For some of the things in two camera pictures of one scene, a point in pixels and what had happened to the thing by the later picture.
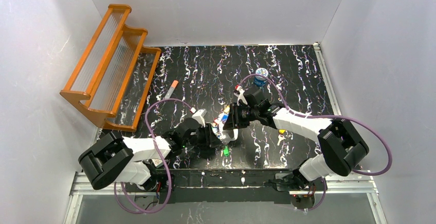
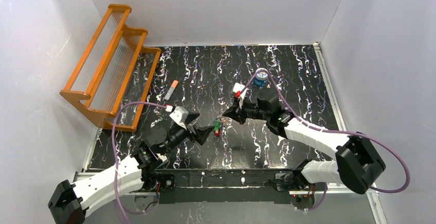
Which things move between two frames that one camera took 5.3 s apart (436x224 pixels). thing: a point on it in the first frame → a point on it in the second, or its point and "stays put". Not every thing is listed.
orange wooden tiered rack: (109, 81) stays put
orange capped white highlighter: (171, 89) stays put
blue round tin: (259, 80) stays put
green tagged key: (226, 151) → (217, 124)
